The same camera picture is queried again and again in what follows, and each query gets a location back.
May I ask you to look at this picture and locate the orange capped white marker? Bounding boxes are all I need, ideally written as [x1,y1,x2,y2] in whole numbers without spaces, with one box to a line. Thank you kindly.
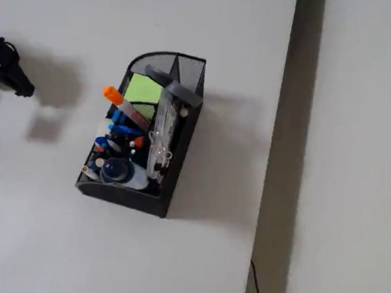
[102,84,150,134]

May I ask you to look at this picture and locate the green sticky note pad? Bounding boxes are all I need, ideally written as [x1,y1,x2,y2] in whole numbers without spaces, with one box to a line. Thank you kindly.
[121,71,164,106]

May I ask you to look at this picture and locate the blue pen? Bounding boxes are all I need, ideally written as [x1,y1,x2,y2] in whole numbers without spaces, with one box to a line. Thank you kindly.
[108,122,143,138]

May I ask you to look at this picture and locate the gray stapler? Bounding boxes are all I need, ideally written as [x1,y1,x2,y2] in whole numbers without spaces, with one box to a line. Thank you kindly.
[144,60,204,111]

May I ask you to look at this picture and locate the thin black cable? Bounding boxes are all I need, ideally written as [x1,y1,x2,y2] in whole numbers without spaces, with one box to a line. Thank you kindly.
[250,258,260,293]

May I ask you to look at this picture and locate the black mesh desk organizer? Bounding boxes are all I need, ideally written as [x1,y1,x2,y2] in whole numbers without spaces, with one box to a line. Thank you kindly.
[65,47,218,225]

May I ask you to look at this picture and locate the blue binder clips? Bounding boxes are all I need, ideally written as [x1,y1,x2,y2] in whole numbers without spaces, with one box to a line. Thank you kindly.
[110,108,127,126]

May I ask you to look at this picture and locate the blue capped bottle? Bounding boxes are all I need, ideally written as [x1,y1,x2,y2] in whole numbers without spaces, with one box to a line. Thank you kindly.
[98,155,149,193]

